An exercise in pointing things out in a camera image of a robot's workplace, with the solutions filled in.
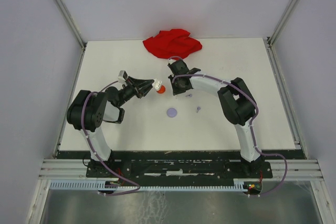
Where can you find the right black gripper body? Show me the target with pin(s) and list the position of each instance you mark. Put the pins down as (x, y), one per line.
(177, 87)

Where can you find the orange earbud charging case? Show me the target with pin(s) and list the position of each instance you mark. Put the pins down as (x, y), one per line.
(161, 90)

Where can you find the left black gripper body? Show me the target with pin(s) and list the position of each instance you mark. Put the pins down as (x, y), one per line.
(130, 90)

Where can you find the left aluminium frame post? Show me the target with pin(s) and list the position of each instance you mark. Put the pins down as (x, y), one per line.
(70, 22)

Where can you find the aluminium front frame rail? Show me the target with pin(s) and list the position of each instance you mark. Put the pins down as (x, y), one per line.
(298, 170)

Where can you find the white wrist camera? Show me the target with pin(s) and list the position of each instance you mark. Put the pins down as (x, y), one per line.
(123, 75)
(172, 60)

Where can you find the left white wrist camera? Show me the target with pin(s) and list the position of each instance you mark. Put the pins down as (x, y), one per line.
(123, 75)

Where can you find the white earbud charging case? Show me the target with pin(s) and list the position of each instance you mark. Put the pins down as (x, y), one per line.
(157, 84)

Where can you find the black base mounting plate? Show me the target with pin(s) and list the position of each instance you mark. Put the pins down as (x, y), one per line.
(137, 166)

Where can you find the red crumpled cloth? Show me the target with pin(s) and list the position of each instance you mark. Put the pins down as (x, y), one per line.
(172, 43)

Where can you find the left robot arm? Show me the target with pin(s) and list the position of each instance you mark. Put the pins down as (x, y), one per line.
(90, 109)

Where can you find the purple earbud charging case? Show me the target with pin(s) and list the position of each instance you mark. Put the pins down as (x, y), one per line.
(171, 112)

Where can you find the aluminium frame post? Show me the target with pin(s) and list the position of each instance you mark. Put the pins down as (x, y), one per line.
(290, 8)
(70, 22)

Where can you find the right aluminium frame post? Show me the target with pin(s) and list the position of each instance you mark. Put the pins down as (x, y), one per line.
(290, 8)

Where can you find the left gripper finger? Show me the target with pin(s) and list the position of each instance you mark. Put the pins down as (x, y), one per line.
(144, 89)
(140, 82)

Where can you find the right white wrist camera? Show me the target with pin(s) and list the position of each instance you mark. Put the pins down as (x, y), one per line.
(172, 60)

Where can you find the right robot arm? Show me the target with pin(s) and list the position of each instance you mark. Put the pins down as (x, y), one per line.
(237, 103)

